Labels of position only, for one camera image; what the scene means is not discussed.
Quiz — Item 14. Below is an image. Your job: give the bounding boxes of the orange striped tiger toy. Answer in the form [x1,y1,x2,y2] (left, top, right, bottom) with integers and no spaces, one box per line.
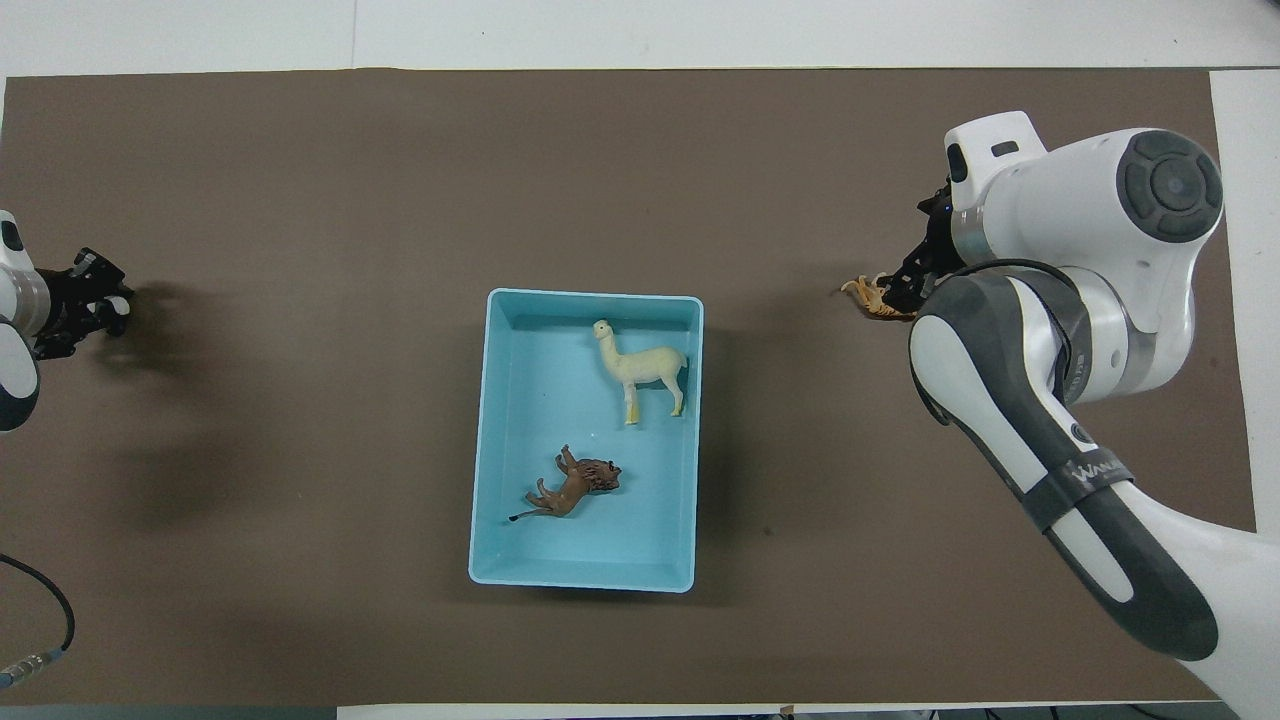
[840,273,917,321]

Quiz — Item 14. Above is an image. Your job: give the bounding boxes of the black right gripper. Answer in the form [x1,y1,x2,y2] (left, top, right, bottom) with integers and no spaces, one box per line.
[880,180,967,315]

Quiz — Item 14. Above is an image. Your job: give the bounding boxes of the cream alpaca toy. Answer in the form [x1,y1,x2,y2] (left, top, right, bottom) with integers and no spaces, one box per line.
[592,319,690,426]

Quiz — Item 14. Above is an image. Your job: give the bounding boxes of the black cable with metal plug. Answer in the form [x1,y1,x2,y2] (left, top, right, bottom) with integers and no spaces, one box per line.
[0,553,77,691]

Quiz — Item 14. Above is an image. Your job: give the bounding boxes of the brown table mat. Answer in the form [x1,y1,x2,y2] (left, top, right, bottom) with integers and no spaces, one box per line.
[0,68,1259,706]

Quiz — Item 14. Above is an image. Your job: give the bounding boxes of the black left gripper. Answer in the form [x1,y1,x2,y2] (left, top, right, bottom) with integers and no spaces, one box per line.
[35,247,134,360]

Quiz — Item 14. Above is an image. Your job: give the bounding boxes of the light blue storage box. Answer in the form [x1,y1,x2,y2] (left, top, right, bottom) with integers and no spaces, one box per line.
[468,287,705,594]

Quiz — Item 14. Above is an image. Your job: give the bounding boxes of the brown lion toy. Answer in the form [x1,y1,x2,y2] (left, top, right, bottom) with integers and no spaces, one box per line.
[508,445,623,523]

